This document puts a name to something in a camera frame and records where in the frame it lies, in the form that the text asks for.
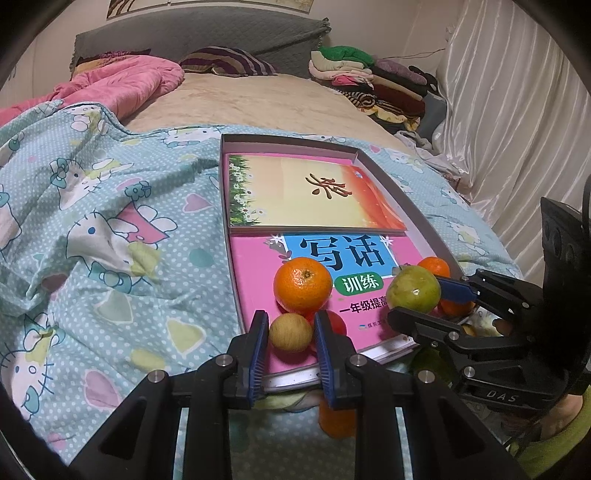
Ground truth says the medium orange tangerine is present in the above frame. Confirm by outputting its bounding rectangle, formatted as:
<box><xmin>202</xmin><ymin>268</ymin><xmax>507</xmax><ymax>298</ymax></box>
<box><xmin>318</xmin><ymin>401</ymin><xmax>358</xmax><ymax>439</ymax></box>

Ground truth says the large orange tangerine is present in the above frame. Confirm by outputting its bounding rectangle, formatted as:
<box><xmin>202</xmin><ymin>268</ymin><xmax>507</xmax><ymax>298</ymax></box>
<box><xmin>273</xmin><ymin>258</ymin><xmax>334</xmax><ymax>315</ymax></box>

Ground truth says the purple striped pillow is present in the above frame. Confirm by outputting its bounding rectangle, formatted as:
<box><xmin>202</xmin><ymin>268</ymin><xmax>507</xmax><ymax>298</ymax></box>
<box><xmin>178</xmin><ymin>46</ymin><xmax>278</xmax><ymax>77</ymax></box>

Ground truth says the small orange tangerine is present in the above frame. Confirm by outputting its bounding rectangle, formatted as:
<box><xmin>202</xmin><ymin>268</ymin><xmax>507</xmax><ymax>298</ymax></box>
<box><xmin>418</xmin><ymin>257</ymin><xmax>451</xmax><ymax>280</ymax></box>
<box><xmin>438</xmin><ymin>298</ymin><xmax>476</xmax><ymax>318</ymax></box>

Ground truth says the grey headboard cover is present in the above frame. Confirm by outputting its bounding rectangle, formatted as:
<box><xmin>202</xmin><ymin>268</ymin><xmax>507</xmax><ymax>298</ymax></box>
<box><xmin>69</xmin><ymin>17</ymin><xmax>331</xmax><ymax>79</ymax></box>

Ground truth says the person's right forearm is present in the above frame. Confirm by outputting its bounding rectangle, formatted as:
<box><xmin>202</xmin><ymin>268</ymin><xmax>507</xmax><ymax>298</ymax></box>
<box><xmin>512</xmin><ymin>392</ymin><xmax>591</xmax><ymax>480</ymax></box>

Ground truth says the pink quilt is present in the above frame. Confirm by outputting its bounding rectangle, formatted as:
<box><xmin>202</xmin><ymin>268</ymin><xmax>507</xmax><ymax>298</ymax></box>
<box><xmin>0</xmin><ymin>54</ymin><xmax>185</xmax><ymax>125</ymax></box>

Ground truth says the red tomato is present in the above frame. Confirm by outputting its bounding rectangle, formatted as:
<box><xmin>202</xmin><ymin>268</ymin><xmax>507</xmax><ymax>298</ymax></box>
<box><xmin>302</xmin><ymin>311</ymin><xmax>348</xmax><ymax>352</ymax></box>

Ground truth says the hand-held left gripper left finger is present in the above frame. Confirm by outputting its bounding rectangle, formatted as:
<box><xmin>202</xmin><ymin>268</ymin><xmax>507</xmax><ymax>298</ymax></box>
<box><xmin>69</xmin><ymin>310</ymin><xmax>271</xmax><ymax>480</ymax></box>

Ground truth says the thin wall cable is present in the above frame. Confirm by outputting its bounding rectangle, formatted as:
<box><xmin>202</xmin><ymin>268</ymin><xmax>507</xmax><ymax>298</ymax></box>
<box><xmin>406</xmin><ymin>41</ymin><xmax>451</xmax><ymax>58</ymax></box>

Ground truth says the blue cat print blanket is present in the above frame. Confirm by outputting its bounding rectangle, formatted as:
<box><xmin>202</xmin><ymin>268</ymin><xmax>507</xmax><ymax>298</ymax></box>
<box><xmin>0</xmin><ymin>99</ymin><xmax>522</xmax><ymax>480</ymax></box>

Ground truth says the beige bed sheet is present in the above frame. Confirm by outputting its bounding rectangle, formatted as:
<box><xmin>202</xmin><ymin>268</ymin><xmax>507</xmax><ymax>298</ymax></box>
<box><xmin>122</xmin><ymin>71</ymin><xmax>402</xmax><ymax>139</ymax></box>

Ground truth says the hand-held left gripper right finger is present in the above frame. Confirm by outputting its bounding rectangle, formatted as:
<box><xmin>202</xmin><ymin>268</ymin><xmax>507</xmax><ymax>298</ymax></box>
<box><xmin>314</xmin><ymin>310</ymin><xmax>527</xmax><ymax>480</ymax></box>

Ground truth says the pink and blue book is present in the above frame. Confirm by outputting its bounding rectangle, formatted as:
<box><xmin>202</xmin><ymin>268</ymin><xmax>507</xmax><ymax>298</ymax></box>
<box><xmin>228</xmin><ymin>154</ymin><xmax>416</xmax><ymax>388</ymax></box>

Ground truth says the grey cardboard box tray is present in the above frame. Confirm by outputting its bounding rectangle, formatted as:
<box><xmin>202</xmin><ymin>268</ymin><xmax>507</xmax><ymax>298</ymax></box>
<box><xmin>219</xmin><ymin>133</ymin><xmax>468</xmax><ymax>391</ymax></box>

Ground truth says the yellow and maroon pillow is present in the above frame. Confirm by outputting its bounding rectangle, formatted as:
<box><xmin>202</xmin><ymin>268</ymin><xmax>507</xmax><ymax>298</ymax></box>
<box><xmin>74</xmin><ymin>50</ymin><xmax>151</xmax><ymax>72</ymax></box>

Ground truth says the cream and orange book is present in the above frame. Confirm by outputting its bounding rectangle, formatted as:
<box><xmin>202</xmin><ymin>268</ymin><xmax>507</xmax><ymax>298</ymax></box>
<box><xmin>226</xmin><ymin>154</ymin><xmax>408</xmax><ymax>234</ymax></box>

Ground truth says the flower branch painting panel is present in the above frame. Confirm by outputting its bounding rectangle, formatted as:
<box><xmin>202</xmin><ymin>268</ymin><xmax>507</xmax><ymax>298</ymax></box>
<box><xmin>107</xmin><ymin>0</ymin><xmax>164</xmax><ymax>20</ymax></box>

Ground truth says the grey cushion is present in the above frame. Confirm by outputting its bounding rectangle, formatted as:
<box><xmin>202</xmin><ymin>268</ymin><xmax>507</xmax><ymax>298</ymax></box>
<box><xmin>418</xmin><ymin>92</ymin><xmax>448</xmax><ymax>144</ymax></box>

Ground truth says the white crumpled cloth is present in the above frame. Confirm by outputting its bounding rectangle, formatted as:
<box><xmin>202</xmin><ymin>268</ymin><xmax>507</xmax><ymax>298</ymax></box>
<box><xmin>394</xmin><ymin>129</ymin><xmax>472</xmax><ymax>204</ymax></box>

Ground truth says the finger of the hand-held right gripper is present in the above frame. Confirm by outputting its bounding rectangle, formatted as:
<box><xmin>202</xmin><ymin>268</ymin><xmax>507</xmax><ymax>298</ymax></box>
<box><xmin>435</xmin><ymin>269</ymin><xmax>542</xmax><ymax>321</ymax></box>
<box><xmin>386</xmin><ymin>306</ymin><xmax>481</xmax><ymax>384</ymax></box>

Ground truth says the pile of folded clothes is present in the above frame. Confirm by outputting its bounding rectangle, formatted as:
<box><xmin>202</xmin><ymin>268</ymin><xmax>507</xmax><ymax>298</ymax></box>
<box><xmin>308</xmin><ymin>45</ymin><xmax>439</xmax><ymax>134</ymax></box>

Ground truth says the white satin curtain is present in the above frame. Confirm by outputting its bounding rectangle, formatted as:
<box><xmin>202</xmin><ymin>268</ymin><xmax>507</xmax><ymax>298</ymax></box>
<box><xmin>431</xmin><ymin>0</ymin><xmax>591</xmax><ymax>259</ymax></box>

